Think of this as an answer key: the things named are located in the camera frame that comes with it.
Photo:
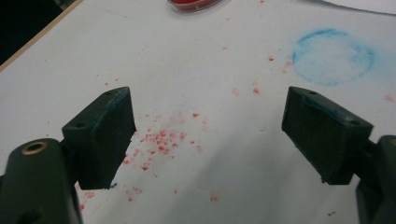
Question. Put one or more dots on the white table cover board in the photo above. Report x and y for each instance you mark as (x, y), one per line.
(199, 77)

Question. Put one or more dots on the wooden table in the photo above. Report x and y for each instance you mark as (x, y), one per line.
(40, 33)

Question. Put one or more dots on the round red ink pad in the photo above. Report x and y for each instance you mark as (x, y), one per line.
(196, 3)

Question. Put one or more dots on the white paper sheet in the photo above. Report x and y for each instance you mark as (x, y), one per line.
(364, 4)

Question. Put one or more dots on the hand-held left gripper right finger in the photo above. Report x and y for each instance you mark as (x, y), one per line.
(325, 137)

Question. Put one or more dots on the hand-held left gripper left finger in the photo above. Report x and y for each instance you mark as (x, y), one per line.
(99, 140)

